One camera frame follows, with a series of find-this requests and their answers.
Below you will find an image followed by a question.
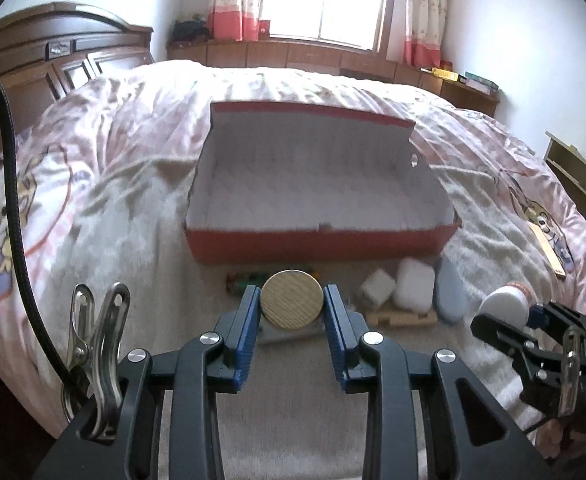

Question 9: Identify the beige fuzzy towel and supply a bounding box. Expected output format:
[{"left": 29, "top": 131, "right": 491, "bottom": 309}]
[{"left": 62, "top": 158, "right": 553, "bottom": 479}]

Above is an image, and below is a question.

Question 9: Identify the wooden notched block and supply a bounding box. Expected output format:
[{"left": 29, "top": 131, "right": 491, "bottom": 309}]
[{"left": 365, "top": 310, "right": 438, "bottom": 328}]

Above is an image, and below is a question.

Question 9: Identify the green cartoon lighter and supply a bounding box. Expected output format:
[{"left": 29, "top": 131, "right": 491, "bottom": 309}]
[{"left": 225, "top": 266, "right": 319, "bottom": 297}]

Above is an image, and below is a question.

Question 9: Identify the dark wooden headboard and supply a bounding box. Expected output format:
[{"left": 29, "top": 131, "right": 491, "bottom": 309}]
[{"left": 0, "top": 2, "right": 153, "bottom": 133}]

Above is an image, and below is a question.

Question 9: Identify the wooden window bench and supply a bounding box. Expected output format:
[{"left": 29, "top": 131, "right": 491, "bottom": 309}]
[{"left": 167, "top": 40, "right": 499, "bottom": 117}]

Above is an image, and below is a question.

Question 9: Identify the pink patterned quilt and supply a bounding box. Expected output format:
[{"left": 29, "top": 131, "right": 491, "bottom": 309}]
[{"left": 0, "top": 58, "right": 586, "bottom": 436}]

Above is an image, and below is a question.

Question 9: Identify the grey plastic plate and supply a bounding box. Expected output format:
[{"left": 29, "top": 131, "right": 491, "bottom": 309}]
[{"left": 257, "top": 323, "right": 325, "bottom": 344}]

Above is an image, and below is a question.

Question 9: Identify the left pink white curtain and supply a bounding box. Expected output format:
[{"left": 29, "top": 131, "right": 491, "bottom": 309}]
[{"left": 206, "top": 0, "right": 261, "bottom": 42}]

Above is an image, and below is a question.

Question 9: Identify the silver clip on right gripper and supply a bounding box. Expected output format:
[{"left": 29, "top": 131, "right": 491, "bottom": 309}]
[{"left": 558, "top": 326, "right": 585, "bottom": 418}]

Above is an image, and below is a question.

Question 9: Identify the wooden ruler on quilt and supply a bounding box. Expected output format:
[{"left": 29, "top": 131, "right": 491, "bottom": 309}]
[{"left": 527, "top": 222, "right": 566, "bottom": 280}]

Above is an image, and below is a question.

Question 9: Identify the light blue oval case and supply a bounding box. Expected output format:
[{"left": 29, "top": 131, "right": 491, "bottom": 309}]
[{"left": 433, "top": 256, "right": 468, "bottom": 324}]

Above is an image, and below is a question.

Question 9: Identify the pink white curtain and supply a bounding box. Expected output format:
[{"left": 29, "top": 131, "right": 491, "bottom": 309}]
[
  {"left": 404, "top": 0, "right": 449, "bottom": 68},
  {"left": 206, "top": 0, "right": 261, "bottom": 42}
]

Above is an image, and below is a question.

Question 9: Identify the red cardboard box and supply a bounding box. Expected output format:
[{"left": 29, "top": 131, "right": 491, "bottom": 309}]
[{"left": 185, "top": 101, "right": 461, "bottom": 264}]

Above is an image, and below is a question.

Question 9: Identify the silver metal clip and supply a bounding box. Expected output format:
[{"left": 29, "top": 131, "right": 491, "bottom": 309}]
[{"left": 61, "top": 282, "right": 130, "bottom": 442}]

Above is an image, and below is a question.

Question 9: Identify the black braided cable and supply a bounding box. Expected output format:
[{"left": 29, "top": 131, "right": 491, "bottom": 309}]
[{"left": 0, "top": 63, "right": 82, "bottom": 401}]

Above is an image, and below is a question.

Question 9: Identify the white earbuds case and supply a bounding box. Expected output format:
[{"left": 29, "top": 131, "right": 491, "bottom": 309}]
[{"left": 393, "top": 258, "right": 435, "bottom": 314}]

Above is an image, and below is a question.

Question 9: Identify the dark bag on bench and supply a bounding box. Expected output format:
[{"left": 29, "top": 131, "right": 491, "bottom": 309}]
[{"left": 171, "top": 20, "right": 211, "bottom": 44}]

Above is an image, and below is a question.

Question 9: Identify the green book stack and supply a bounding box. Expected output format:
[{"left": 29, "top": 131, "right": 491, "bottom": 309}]
[{"left": 464, "top": 72, "right": 499, "bottom": 96}]

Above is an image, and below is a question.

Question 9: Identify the white cap bottle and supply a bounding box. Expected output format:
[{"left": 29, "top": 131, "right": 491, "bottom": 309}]
[{"left": 478, "top": 282, "right": 536, "bottom": 330}]

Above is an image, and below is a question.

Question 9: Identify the yellow book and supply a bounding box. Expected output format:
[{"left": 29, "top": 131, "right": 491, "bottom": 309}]
[{"left": 431, "top": 67, "right": 460, "bottom": 81}]

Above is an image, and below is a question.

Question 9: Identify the right pink white curtain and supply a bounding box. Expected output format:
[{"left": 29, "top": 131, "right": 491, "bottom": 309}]
[{"left": 404, "top": 0, "right": 449, "bottom": 68}]

